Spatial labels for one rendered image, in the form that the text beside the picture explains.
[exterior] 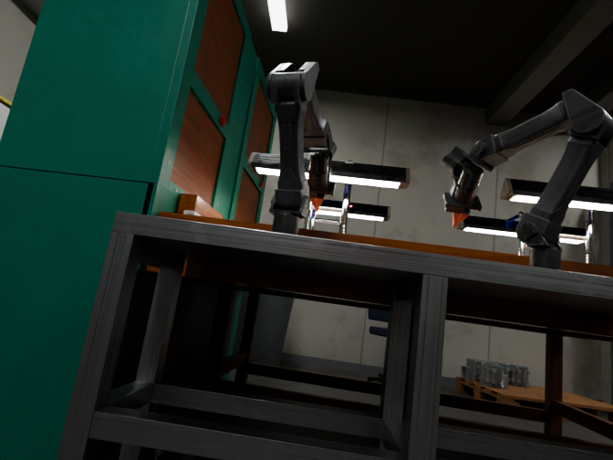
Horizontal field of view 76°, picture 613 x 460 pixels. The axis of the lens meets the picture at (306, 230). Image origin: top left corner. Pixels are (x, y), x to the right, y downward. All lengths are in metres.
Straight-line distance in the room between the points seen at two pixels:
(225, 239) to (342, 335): 3.28
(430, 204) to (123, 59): 3.35
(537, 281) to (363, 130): 3.71
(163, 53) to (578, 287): 1.29
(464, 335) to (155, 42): 3.60
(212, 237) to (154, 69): 0.81
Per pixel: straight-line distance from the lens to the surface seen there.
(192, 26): 1.47
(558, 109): 1.12
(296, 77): 0.90
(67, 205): 1.38
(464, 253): 1.17
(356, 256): 0.71
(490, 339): 4.28
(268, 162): 1.53
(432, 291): 0.73
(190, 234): 0.75
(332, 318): 3.93
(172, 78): 1.38
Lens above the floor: 0.55
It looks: 11 degrees up
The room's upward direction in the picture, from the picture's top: 8 degrees clockwise
